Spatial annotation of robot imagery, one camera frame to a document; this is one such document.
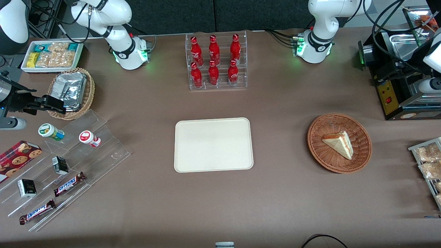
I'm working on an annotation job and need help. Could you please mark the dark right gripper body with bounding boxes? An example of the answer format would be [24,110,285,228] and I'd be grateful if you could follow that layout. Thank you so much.
[0,76,39,115]

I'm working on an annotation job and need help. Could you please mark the triangular sandwich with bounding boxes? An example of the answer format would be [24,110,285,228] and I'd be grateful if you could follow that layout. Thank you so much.
[322,131,354,160]

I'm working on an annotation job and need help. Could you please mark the tan wicker basket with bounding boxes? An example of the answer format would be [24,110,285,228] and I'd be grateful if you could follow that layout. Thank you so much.
[47,68,95,121]

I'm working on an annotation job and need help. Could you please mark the brown wicker basket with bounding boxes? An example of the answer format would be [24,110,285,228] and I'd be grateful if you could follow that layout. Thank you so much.
[307,113,372,174]

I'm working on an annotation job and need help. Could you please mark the grey metal snack tray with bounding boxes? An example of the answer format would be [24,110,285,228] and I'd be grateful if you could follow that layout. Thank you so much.
[408,137,441,210]

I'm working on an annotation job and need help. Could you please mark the cream plastic tray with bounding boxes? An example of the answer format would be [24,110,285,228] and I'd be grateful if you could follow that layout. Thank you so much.
[174,117,254,173]

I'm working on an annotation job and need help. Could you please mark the silver foil package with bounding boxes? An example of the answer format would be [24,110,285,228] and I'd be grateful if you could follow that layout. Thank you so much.
[52,72,87,112]

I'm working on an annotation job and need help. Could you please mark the black food warmer cabinet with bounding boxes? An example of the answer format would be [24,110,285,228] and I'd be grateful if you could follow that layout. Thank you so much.
[369,6,441,121]

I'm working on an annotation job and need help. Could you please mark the green lid cup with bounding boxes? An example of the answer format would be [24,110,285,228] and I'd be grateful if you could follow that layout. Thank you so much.
[38,123,65,142]

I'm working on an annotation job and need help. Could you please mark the steel warmer pan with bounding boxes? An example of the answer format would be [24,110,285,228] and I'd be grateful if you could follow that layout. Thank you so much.
[390,32,431,62]

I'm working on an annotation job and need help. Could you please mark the red skewered food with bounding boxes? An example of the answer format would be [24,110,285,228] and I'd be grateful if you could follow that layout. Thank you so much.
[415,14,440,33]

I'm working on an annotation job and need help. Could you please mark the white snack bin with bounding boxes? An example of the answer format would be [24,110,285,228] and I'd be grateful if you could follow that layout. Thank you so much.
[21,40,84,73]

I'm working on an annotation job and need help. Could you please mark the clear cracker bag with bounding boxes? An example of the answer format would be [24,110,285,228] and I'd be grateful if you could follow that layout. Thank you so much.
[48,42,69,53]
[48,51,75,68]

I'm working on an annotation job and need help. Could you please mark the red lid cup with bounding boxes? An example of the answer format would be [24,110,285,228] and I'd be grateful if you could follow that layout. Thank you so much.
[79,130,102,148]

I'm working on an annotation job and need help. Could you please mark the red cookie box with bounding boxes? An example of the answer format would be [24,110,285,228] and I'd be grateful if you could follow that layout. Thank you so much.
[0,140,43,184]

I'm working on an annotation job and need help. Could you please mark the small black carton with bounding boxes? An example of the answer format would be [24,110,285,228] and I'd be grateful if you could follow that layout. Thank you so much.
[17,179,37,198]
[52,156,69,175]

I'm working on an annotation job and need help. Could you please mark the clear acrylic stepped stand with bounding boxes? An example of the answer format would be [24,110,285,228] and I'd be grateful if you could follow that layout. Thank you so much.
[0,110,131,232]

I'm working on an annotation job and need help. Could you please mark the brown Snickers bar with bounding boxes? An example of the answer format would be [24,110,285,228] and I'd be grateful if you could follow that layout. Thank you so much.
[19,199,56,225]
[53,172,86,197]

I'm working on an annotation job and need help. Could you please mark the dark metal equipment rack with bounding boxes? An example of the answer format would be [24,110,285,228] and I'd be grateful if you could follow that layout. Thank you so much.
[28,0,64,39]

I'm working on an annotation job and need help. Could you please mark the clear nut snack bag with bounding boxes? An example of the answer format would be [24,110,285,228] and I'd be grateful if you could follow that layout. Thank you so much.
[418,161,441,179]
[414,144,441,162]

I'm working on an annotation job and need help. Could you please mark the red cola bottle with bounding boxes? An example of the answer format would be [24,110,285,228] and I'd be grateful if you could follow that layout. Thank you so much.
[230,33,242,64]
[227,59,239,86]
[208,60,220,86]
[191,36,204,66]
[191,62,203,89]
[208,35,221,66]

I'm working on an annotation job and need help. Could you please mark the clear acrylic bottle rack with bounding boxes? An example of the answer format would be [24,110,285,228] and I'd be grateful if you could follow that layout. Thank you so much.
[185,31,248,91]

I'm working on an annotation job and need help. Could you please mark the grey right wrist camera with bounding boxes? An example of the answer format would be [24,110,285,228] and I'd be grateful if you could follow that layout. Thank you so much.
[0,116,27,131]

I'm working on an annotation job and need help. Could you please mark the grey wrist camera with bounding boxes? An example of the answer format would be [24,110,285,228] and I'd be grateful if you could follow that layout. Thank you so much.
[418,78,441,94]
[0,116,27,131]

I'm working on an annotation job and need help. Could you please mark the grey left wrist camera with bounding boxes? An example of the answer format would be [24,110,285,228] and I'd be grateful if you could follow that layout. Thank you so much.
[418,78,441,94]

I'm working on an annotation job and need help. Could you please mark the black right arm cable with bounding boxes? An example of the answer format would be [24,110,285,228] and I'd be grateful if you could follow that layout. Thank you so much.
[29,0,93,44]

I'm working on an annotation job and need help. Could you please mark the black left base cables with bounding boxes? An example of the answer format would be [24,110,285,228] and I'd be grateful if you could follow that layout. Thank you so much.
[265,29,300,49]

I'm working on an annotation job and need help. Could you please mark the black looped cable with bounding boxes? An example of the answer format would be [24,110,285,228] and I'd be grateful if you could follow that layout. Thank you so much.
[301,234,348,248]

